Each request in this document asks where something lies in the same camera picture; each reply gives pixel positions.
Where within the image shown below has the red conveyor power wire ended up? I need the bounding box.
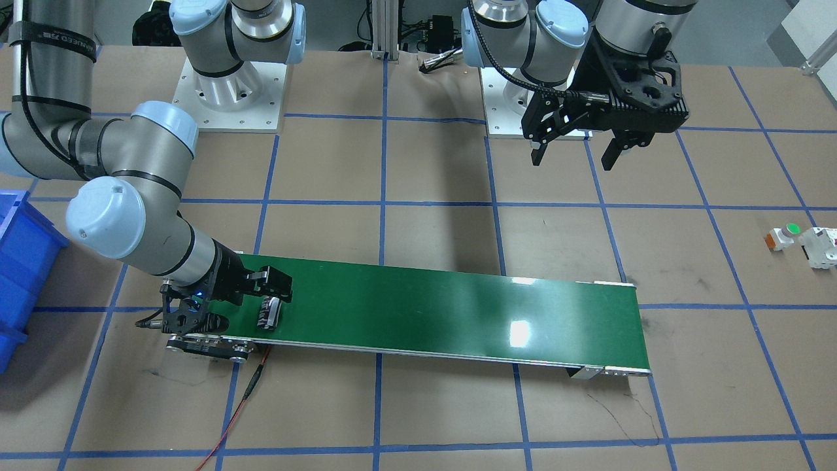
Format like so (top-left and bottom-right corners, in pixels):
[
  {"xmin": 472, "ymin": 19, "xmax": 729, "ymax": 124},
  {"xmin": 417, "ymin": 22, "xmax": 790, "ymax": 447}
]
[{"xmin": 194, "ymin": 345, "xmax": 273, "ymax": 471}]

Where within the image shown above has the dark brown cylindrical capacitor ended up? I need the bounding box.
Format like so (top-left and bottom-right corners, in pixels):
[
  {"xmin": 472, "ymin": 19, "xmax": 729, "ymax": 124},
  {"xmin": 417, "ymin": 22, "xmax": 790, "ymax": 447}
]
[{"xmin": 256, "ymin": 297, "xmax": 283, "ymax": 331}]

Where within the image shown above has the aluminium frame post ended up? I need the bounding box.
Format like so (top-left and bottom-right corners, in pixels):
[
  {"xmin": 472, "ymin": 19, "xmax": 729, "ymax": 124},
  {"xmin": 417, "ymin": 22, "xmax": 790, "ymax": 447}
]
[{"xmin": 371, "ymin": 0, "xmax": 401, "ymax": 62}]

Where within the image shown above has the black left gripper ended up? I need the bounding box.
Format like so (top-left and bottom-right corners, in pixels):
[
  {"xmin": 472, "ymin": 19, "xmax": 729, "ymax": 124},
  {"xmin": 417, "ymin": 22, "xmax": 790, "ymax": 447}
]
[{"xmin": 521, "ymin": 29, "xmax": 690, "ymax": 172}]

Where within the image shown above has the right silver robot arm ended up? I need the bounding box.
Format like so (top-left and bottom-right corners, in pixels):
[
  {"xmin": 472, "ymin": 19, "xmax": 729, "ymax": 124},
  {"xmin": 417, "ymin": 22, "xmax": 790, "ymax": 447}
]
[{"xmin": 2, "ymin": 1, "xmax": 292, "ymax": 337}]

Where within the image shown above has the blue plastic bin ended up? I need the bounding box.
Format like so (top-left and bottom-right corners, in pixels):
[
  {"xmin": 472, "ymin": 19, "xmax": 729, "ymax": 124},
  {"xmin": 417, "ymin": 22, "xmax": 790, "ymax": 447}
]
[{"xmin": 1, "ymin": 190, "xmax": 69, "ymax": 372}]

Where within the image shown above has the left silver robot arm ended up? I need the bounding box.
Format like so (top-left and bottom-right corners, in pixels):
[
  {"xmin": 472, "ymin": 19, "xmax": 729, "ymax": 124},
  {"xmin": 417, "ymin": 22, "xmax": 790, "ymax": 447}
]
[{"xmin": 460, "ymin": 1, "xmax": 696, "ymax": 171}]

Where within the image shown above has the white red circuit breaker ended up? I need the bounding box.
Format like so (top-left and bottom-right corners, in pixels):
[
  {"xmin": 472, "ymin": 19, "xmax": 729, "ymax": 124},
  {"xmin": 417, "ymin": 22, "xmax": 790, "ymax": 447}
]
[{"xmin": 799, "ymin": 226, "xmax": 836, "ymax": 270}]

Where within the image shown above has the green push button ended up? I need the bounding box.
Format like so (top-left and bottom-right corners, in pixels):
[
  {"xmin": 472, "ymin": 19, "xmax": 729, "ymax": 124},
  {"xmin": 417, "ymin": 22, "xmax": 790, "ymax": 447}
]
[{"xmin": 763, "ymin": 223, "xmax": 802, "ymax": 251}]

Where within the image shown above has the green conveyor belt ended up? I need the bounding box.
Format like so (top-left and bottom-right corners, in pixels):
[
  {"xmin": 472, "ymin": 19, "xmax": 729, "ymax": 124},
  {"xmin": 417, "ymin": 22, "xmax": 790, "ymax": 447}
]
[{"xmin": 165, "ymin": 248, "xmax": 652, "ymax": 381}]

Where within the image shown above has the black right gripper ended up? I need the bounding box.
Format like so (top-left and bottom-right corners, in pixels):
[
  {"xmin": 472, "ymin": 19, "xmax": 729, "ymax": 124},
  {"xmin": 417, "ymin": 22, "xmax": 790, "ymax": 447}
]
[{"xmin": 160, "ymin": 241, "xmax": 293, "ymax": 337}]

